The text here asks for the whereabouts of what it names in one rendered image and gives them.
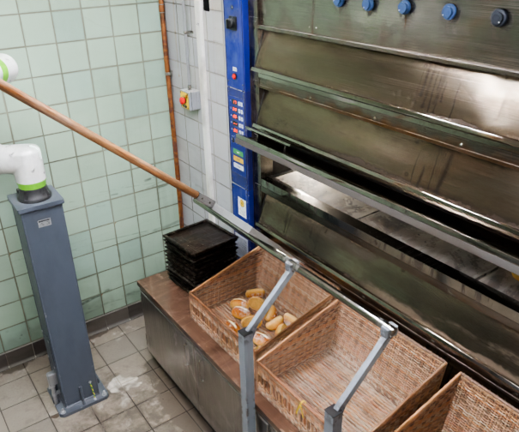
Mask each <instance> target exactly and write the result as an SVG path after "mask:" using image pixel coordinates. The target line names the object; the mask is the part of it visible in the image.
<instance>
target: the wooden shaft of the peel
mask: <svg viewBox="0 0 519 432"><path fill-rule="evenodd" d="M0 90H1V91H2V92H4V93H6V94H8V95H9V96H11V97H13V98H15V99H17V100H19V101H21V102H22V103H24V104H25V105H28V106H30V107H32V108H33V109H35V110H36V111H39V112H40V113H42V114H44V115H46V116H48V117H49V118H51V119H53V120H54V121H56V122H58V123H61V124H62V125H63V126H65V127H67V128H69V129H71V130H73V131H75V132H76V133H77V134H79V135H82V136H84V137H85V138H87V139H89V140H90V141H92V142H94V143H96V144H98V145H100V146H101V147H103V148H105V149H106V150H108V151H110V152H112V153H114V154H116V155H117V156H119V157H121V158H122V159H125V160H127V161H129V162H130V163H131V164H133V165H136V166H137V167H139V168H141V169H143V170H144V171H146V172H148V173H150V174H152V175H153V176H155V177H157V178H159V179H160V180H162V181H164V182H166V183H168V184H170V185H171V186H173V187H174V188H176V189H179V190H181V191H182V192H184V193H185V194H187V195H189V196H191V197H193V198H195V199H196V198H197V197H198V196H199V192H198V191H196V190H194V189H193V188H191V187H189V186H187V185H186V184H184V183H181V182H180V181H179V180H177V179H175V178H174V177H171V176H170V175H168V174H166V173H165V172H163V171H161V170H159V169H158V168H156V167H154V166H152V165H150V164H149V163H147V162H146V161H144V160H142V159H140V158H138V157H136V156H135V155H134V154H132V153H129V152H128V151H126V150H124V149H122V148H121V147H119V146H117V145H116V144H114V143H112V142H110V141H108V140H107V139H105V138H104V137H102V136H100V135H98V134H96V133H94V132H93V131H92V130H90V129H87V128H86V127H84V126H82V125H80V124H79V123H77V122H75V121H74V120H72V119H70V118H68V117H66V116H65V115H63V114H62V113H60V112H58V111H56V110H54V109H52V108H51V107H50V106H48V105H46V104H44V103H42V102H40V101H39V100H37V99H35V98H34V97H32V96H30V95H28V94H27V93H24V92H23V91H22V90H20V89H18V88H16V87H14V86H12V85H10V84H9V83H8V82H6V81H4V80H2V79H0Z"/></svg>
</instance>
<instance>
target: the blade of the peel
mask: <svg viewBox="0 0 519 432"><path fill-rule="evenodd" d="M211 209H213V210H214V211H216V212H217V213H218V214H220V215H221V216H223V217H224V218H226V219H228V220H229V221H231V222H232V223H234V224H235V225H236V226H238V227H239V228H241V229H242V230H244V231H246V232H247V233H249V234H251V235H252V236H254V237H256V238H258V239H260V240H262V241H263V242H265V243H267V244H269V245H271V246H272V247H274V248H276V249H278V250H280V251H281V252H283V253H285V254H287V255H289V256H291V257H292V258H294V259H296V260H298V261H300V260H299V259H297V258H296V257H294V256H293V255H291V254H290V253H288V252H287V251H285V250H284V249H283V248H282V247H280V246H279V245H277V244H276V243H274V242H273V241H271V240H270V239H269V238H267V237H265V236H264V235H263V234H262V233H261V232H259V231H257V230H256V229H255V228H253V227H252V226H250V225H248V224H247V223H245V222H244V221H243V220H242V219H239V218H238V217H236V216H235V215H233V214H232V213H229V212H228V211H227V210H226V209H224V208H223V207H221V206H219V205H217V204H216V203H215V204H214V206H213V207H212V208H211ZM300 262H302V261H300ZM302 263H303V262H302Z"/></svg>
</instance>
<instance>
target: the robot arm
mask: <svg viewBox="0 0 519 432"><path fill-rule="evenodd" d="M17 76H18V66H17V63H16V61H15V60H14V59H13V58H12V57H11V56H9V55H6V54H3V53H0V79H2V80H4V81H6V82H8V83H11V82H12V81H14V80H15V78H16V77H17ZM0 174H12V175H14V176H15V181H16V183H17V185H18V189H16V192H17V194H18V196H17V199H18V201H19V202H20V203H23V204H34V203H39V202H42V201H46V200H48V199H50V198H51V196H52V193H51V190H50V189H49V188H48V186H47V184H46V174H45V167H44V162H43V158H42V154H41V150H40V148H39V146H37V145H35V144H15V145H1V144H0Z"/></svg>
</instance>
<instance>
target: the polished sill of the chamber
mask: <svg viewBox="0 0 519 432"><path fill-rule="evenodd" d="M261 183H262V186H263V187H264V188H266V189H269V190H271V191H272V192H274V193H276V194H277V195H280V196H282V197H284V198H285V199H287V200H289V201H291V202H293V203H295V204H296V205H298V206H300V207H302V208H304V209H306V210H307V211H309V212H311V213H314V214H315V215H317V216H318V217H320V218H322V219H325V220H327V221H328V222H329V223H331V224H333V225H336V226H338V227H340V228H341V229H342V230H344V231H347V232H349V233H351V234H352V235H354V236H356V237H358V238H360V239H362V240H363V241H365V242H367V243H369V244H371V245H373V246H374V247H376V248H378V249H381V250H382V251H384V252H385V253H387V254H389V255H392V256H394V257H395V258H396V259H398V260H400V261H403V262H405V263H407V264H408V265H409V266H411V267H414V268H416V269H418V270H420V271H421V272H422V273H425V274H427V275H429V276H431V277H432V278H434V279H436V280H438V281H440V282H442V283H443V284H445V285H447V286H449V287H451V288H453V289H454V290H456V291H459V292H460V293H462V294H464V295H465V296H467V297H470V298H472V299H473V300H475V301H476V302H478V303H481V304H483V305H485V306H486V307H487V308H489V309H492V310H494V311H496V312H498V313H499V314H501V315H503V316H505V317H507V318H509V319H510V320H512V321H514V322H516V323H518V324H519V301H517V300H515V299H514V298H512V297H509V296H508V295H506V294H504V293H503V292H501V291H498V290H496V289H494V288H492V287H490V286H489V285H486V284H484V283H482V282H480V281H478V280H477V279H474V278H472V277H470V276H468V275H466V274H465V273H462V272H460V271H458V270H456V269H454V268H453V267H450V266H448V265H446V264H444V263H442V262H441V261H438V260H436V259H434V258H432V257H430V256H429V255H427V254H425V253H423V252H421V251H419V250H417V249H415V248H413V247H411V246H409V245H407V244H405V243H403V242H401V241H399V240H397V239H395V238H393V237H391V236H389V235H387V234H385V233H383V232H381V231H379V230H377V229H375V228H373V227H371V226H369V225H367V224H365V223H363V222H361V221H359V220H357V219H355V218H353V217H351V216H350V215H348V214H346V213H344V212H342V211H340V210H338V209H336V208H334V207H332V206H330V205H328V204H326V203H324V202H322V201H319V200H318V199H316V198H314V197H312V196H310V195H307V194H306V193H304V192H302V191H300V190H298V189H295V188H294V187H292V186H290V185H288V184H286V183H283V182H282V181H280V180H278V179H276V178H274V177H272V176H269V177H264V178H261Z"/></svg>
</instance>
